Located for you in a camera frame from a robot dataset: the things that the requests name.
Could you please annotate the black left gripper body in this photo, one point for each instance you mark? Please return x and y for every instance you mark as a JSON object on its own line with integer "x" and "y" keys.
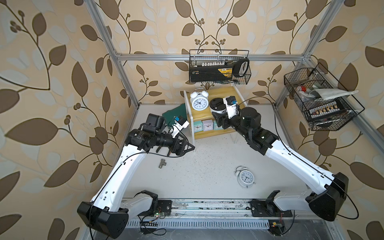
{"x": 167, "y": 140}

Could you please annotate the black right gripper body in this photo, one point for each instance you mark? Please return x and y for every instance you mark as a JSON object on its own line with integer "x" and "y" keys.
{"x": 235, "y": 123}

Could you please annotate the white round clock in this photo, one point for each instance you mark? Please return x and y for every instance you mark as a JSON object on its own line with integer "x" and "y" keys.
{"x": 245, "y": 177}
{"x": 217, "y": 106}
{"x": 199, "y": 99}

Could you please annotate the white square alarm clock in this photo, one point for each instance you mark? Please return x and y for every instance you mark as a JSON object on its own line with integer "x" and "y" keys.
{"x": 208, "y": 125}

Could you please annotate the teal square alarm clock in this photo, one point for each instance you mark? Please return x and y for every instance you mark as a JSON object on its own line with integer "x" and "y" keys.
{"x": 198, "y": 127}

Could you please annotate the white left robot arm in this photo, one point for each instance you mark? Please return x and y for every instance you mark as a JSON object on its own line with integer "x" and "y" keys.
{"x": 104, "y": 213}

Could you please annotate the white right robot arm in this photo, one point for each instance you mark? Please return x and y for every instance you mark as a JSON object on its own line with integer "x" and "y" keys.
{"x": 327, "y": 191}

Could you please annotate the metal pipe fitting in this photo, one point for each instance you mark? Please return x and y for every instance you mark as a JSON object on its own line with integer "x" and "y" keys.
{"x": 162, "y": 163}

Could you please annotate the green plastic case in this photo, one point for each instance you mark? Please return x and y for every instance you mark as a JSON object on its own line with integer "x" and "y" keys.
{"x": 179, "y": 111}

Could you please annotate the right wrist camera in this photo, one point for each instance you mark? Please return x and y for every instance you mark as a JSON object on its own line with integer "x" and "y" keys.
{"x": 232, "y": 107}

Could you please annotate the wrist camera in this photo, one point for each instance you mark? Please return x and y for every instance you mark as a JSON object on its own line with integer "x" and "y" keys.
{"x": 232, "y": 107}
{"x": 178, "y": 125}

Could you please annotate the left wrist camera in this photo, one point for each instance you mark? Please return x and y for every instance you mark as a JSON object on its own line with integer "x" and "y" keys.
{"x": 178, "y": 125}

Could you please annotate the black handled saw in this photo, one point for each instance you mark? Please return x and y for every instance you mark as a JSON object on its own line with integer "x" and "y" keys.
{"x": 240, "y": 67}

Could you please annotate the black wire basket right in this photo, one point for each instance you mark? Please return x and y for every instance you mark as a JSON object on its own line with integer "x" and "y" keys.
{"x": 324, "y": 107}

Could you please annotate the black wire basket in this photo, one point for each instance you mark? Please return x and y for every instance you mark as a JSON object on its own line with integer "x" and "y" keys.
{"x": 324, "y": 107}
{"x": 220, "y": 57}

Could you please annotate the black wire basket back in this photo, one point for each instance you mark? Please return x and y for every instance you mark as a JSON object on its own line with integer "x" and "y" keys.
{"x": 220, "y": 57}

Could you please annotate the metal rail base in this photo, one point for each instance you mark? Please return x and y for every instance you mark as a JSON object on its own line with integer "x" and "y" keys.
{"x": 221, "y": 214}

